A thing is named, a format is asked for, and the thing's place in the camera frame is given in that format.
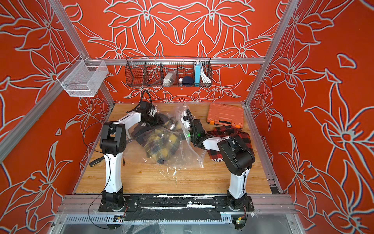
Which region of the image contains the clear plastic vacuum bag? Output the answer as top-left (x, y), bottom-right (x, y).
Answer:
top-left (123, 104), bottom-right (204, 169)

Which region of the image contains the yellow green plaid shirt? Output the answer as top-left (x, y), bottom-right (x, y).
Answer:
top-left (143, 122), bottom-right (181, 165)

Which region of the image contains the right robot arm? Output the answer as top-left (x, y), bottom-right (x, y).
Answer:
top-left (181, 109), bottom-right (255, 212)

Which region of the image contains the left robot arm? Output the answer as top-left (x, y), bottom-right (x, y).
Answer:
top-left (90, 90), bottom-right (164, 211)

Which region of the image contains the red black plaid shirt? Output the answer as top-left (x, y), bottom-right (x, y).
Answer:
top-left (206, 125), bottom-right (256, 163)

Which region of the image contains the orange plastic tool case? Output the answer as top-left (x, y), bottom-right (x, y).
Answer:
top-left (206, 103), bottom-right (244, 129)

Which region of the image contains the grey packet in basket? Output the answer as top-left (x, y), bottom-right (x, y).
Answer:
top-left (163, 70), bottom-right (177, 87)

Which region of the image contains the dark blue round object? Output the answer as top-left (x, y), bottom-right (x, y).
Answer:
top-left (182, 76), bottom-right (194, 87)

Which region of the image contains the light blue box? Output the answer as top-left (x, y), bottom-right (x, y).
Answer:
top-left (194, 61), bottom-right (201, 87)

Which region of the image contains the black wire wall basket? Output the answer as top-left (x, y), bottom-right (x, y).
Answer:
top-left (125, 56), bottom-right (213, 88)

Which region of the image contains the white coiled cable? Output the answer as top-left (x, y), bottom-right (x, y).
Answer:
top-left (201, 68), bottom-right (212, 86)

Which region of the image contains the black handled screwdriver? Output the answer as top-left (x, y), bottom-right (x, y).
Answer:
top-left (89, 156), bottom-right (105, 167)

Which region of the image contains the white wire wall basket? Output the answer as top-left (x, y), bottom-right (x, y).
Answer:
top-left (57, 60), bottom-right (109, 97)

